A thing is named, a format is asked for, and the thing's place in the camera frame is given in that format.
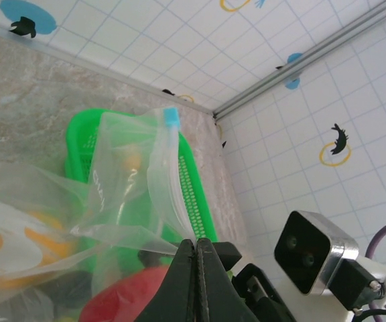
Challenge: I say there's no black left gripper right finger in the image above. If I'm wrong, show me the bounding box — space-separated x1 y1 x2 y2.
195 238 259 322

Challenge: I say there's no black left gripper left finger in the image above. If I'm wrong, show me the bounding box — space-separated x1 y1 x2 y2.
134 238 197 322

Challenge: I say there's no black toy food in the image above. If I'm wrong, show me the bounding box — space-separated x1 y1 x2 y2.
137 248 172 270

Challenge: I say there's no red toy food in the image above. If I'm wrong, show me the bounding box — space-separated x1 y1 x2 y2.
78 264 171 322

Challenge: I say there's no yellow orange toy food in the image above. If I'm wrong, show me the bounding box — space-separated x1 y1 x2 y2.
23 210 78 269

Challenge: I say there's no clear zip-top bag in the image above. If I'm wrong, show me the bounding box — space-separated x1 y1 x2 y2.
0 106 198 322

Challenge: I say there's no blue zipper slider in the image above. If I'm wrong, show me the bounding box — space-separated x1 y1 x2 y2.
163 106 180 129

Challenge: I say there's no green plastic basket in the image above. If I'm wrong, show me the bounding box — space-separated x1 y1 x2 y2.
64 107 219 269

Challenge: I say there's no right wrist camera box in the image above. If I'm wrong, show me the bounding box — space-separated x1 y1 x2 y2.
273 210 361 297

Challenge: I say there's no thin black cable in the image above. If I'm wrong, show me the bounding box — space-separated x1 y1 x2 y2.
352 307 386 322

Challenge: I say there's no aluminium frame post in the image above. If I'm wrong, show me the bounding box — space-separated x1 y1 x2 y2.
212 0 386 121

